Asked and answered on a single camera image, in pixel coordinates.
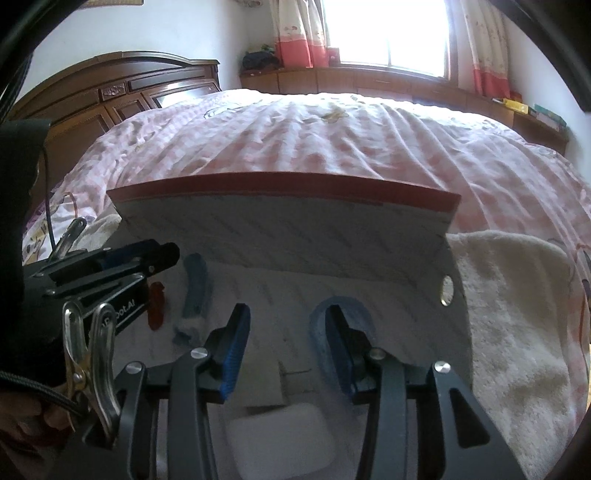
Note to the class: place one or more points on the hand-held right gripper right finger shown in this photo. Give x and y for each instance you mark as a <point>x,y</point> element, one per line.
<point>339,355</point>

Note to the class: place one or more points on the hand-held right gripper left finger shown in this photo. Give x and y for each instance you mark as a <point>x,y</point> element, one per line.
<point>235,350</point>

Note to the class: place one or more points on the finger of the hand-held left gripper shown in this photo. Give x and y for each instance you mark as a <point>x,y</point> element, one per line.
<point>101,288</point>
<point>138,256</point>

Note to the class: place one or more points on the red plastic toy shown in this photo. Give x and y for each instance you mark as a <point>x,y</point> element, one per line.
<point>156,309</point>

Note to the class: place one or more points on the clear blue correction tape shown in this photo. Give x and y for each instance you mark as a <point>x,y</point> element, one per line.
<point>358,318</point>

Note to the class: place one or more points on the red cardboard box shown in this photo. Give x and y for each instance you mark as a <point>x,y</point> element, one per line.
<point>300,240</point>

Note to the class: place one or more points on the metal spring clip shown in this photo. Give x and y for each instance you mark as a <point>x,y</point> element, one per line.
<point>69,237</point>
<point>87,350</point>

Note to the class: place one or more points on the brown floral cloth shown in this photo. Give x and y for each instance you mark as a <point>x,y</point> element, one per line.
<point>27,424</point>

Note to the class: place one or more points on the dark wooden headboard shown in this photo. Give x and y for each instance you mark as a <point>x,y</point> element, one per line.
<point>115,92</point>

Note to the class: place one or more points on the beige towel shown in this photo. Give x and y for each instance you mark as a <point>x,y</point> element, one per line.
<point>508,323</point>

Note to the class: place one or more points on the pink checked bedsheet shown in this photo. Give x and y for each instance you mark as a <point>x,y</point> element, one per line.
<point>323,138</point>

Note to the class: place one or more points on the dark clothes pile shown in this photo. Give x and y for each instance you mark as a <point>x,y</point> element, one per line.
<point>258,60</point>

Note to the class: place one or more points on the pink white curtain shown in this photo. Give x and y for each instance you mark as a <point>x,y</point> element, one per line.
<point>489,69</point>
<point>300,46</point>

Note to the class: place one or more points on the wooden window sill cabinet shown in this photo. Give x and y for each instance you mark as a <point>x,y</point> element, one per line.
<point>369,78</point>

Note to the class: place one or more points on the yellow flat box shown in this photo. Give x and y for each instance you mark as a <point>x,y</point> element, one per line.
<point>516,105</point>

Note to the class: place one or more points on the stack of green books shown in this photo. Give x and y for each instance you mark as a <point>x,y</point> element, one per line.
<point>547,116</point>

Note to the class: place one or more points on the bright window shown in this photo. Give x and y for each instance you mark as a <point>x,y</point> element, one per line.
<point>383,32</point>

